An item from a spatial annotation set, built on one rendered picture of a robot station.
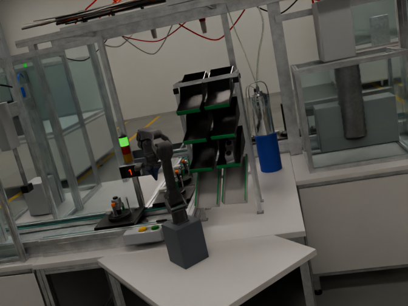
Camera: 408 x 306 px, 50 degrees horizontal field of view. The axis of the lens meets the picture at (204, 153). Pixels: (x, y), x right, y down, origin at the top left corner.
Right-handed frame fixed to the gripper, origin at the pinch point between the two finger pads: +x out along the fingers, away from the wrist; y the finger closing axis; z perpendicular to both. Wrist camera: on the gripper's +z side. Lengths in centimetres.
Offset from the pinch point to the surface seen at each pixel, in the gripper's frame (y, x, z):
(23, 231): 102, 31, 28
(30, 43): 85, -82, 71
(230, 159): -38.1, 1.9, 11.8
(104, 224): 40, 28, 12
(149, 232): 8.8, 29.6, -5.0
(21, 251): 86, 32, -2
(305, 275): -67, 65, -4
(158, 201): 13.6, 27.8, 36.6
